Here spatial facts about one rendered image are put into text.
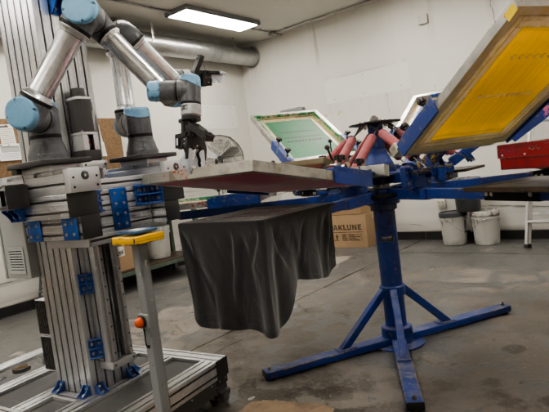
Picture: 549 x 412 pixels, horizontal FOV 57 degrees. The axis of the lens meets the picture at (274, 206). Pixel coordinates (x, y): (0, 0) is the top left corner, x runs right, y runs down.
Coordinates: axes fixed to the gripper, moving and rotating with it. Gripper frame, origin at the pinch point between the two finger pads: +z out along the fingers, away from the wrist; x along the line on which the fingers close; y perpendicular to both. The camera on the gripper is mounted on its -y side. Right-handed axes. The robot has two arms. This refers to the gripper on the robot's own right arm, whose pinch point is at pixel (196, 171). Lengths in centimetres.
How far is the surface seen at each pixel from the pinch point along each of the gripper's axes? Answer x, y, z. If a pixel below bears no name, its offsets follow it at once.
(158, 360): 10, 10, 67
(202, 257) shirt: -11.7, 10.4, 32.1
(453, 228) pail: -442, 66, 25
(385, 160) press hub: -137, -6, -16
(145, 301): 14.9, 10.5, 45.6
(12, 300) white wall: -100, 381, 84
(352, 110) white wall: -455, 197, -133
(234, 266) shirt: -12.5, -6.3, 35.0
